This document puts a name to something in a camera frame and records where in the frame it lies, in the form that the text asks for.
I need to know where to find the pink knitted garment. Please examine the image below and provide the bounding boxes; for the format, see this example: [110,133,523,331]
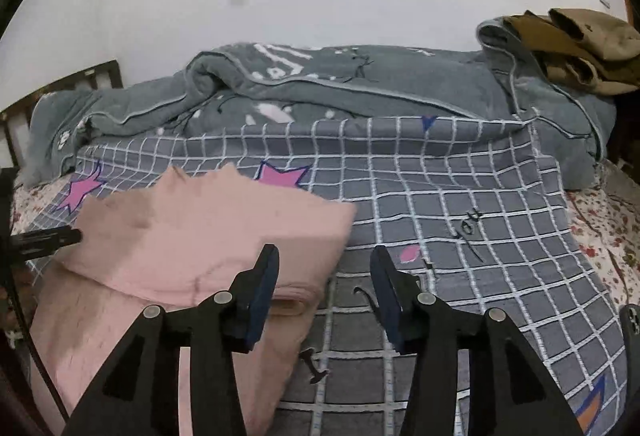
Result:
[30,164,357,436]

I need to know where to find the brown clothes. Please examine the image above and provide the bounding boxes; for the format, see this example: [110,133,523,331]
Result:
[502,7,640,97]

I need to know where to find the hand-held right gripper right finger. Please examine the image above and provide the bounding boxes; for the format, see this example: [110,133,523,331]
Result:
[370,245,585,436]

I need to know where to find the dark wooden headboard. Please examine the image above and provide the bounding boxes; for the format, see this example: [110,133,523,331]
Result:
[0,60,125,173]

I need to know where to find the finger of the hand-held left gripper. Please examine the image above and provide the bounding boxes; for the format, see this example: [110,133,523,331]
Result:
[9,225,84,261]

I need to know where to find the grey printed quilt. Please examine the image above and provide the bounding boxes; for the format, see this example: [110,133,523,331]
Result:
[22,16,619,191]

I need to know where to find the black phone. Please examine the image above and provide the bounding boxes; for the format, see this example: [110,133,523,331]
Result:
[619,303,640,353]

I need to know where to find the grey checked star-print bedsheet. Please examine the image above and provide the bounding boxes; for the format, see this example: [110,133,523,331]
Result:
[10,116,627,436]

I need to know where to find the black cable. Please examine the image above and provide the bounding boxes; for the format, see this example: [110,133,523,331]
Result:
[0,261,71,423]

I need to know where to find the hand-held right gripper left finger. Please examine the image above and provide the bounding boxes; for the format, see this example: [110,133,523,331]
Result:
[61,243,281,436]

